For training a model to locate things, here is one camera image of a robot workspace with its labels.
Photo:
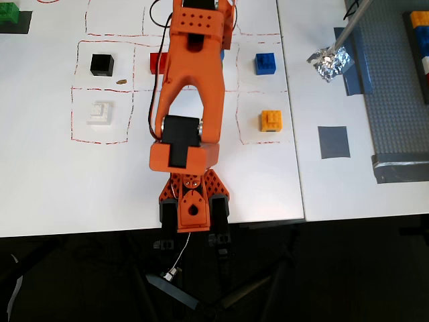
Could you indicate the green lego block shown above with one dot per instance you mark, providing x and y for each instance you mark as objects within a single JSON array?
[{"x": 8, "y": 12}]

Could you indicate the red lego block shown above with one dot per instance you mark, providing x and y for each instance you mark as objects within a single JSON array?
[{"x": 155, "y": 63}]

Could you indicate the grey duct tape strip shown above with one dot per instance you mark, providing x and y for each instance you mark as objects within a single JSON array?
[{"x": 399, "y": 169}]

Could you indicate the crumpled aluminium foil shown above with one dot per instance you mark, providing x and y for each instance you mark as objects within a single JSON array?
[{"x": 330, "y": 67}]

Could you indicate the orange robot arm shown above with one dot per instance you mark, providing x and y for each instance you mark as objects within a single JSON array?
[{"x": 194, "y": 67}]

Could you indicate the yellow lego block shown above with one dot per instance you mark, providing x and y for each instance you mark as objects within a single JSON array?
[{"x": 271, "y": 120}]

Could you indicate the white lego block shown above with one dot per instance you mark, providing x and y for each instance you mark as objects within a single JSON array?
[{"x": 99, "y": 113}]

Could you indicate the small brown crumb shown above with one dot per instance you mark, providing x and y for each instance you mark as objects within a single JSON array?
[{"x": 121, "y": 81}]

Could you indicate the dark grey square marker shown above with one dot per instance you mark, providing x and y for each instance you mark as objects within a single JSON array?
[{"x": 25, "y": 23}]

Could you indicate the grey tape square marker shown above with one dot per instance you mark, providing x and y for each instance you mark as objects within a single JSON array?
[{"x": 334, "y": 142}]

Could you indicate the metal pole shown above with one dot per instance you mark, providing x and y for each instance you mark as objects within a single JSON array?
[{"x": 352, "y": 25}]

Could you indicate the blue-grey tape strip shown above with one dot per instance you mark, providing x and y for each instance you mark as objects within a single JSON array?
[{"x": 360, "y": 73}]

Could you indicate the white brick row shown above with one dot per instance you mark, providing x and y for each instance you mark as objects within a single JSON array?
[{"x": 425, "y": 65}]

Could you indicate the grey flat bar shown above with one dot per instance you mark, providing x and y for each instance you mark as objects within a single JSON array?
[{"x": 174, "y": 292}]

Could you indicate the grey lego baseplate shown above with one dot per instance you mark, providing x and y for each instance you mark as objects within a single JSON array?
[{"x": 392, "y": 100}]

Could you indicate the black table clamp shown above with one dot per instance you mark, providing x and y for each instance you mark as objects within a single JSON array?
[
  {"x": 167, "y": 221},
  {"x": 221, "y": 221}
]

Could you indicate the black lego block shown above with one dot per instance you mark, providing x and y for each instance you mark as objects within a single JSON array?
[{"x": 102, "y": 64}]

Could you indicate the dark tube leg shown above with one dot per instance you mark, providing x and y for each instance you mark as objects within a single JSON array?
[{"x": 244, "y": 292}]

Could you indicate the yellow brick stack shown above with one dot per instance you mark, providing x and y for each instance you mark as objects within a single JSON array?
[{"x": 420, "y": 19}]

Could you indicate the blue lego block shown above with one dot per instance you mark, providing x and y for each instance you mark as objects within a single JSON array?
[{"x": 265, "y": 63}]

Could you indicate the blue brick stack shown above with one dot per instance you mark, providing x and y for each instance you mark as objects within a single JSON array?
[{"x": 423, "y": 42}]

